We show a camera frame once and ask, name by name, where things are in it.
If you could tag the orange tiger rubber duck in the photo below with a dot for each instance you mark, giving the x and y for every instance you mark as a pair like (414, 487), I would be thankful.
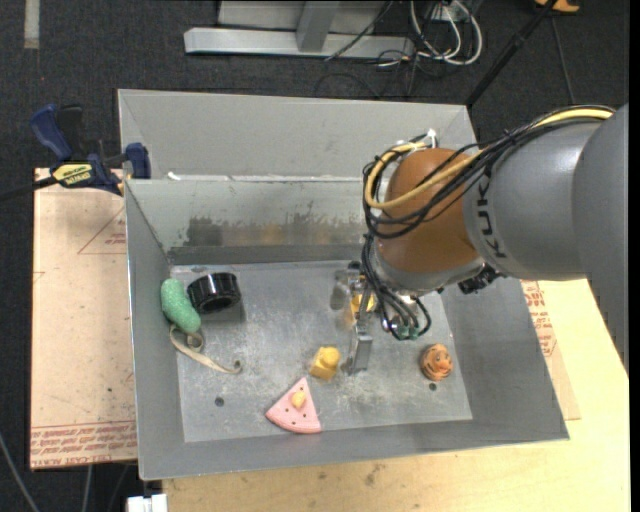
(437, 362)

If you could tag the grey metal bin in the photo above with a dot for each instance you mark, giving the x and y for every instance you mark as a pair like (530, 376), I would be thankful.
(280, 320)

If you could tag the brown cardboard board red print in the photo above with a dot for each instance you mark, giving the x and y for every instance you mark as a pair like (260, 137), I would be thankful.
(80, 320)

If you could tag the small yellow toy piece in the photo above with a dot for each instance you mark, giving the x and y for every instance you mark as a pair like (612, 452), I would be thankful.
(356, 303)

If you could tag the pink wedge toy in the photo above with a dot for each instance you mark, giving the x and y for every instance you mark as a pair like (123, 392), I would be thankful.
(295, 419)

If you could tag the green sponge toy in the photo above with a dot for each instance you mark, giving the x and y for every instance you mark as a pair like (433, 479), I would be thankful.
(179, 306)

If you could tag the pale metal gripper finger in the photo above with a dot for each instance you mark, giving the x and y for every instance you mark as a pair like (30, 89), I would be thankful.
(361, 355)
(341, 292)

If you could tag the yellow toy block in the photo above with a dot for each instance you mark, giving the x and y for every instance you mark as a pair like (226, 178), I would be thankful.
(325, 364)

